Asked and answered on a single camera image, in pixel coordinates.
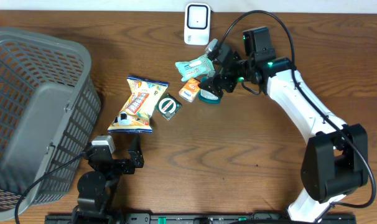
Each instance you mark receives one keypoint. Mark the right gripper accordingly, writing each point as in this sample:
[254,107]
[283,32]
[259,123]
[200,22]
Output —
[222,75]

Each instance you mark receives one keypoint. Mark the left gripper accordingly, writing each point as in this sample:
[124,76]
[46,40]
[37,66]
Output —
[137,158]

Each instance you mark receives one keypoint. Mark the blue mouthwash bottle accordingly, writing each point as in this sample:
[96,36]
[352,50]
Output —
[206,95]

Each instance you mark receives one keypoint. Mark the small orange box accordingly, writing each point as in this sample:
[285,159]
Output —
[190,90]

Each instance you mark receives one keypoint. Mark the teal tissue packet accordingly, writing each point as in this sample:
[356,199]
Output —
[194,68]

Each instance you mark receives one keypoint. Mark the yellow snack bag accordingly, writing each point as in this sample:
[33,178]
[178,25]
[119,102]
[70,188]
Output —
[134,117]

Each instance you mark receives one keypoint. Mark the small green box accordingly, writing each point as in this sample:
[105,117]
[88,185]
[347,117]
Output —
[168,106]

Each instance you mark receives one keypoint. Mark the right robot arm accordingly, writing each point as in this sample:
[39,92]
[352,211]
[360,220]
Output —
[336,157]

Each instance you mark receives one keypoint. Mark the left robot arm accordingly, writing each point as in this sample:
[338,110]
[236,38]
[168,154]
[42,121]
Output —
[97,188]

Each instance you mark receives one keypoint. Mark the white barcode scanner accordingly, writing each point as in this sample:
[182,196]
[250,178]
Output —
[197,24]

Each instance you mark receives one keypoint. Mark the grey plastic basket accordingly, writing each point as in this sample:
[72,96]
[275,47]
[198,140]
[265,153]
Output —
[48,110]

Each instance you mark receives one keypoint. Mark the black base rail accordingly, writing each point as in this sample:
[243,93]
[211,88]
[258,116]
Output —
[145,218]

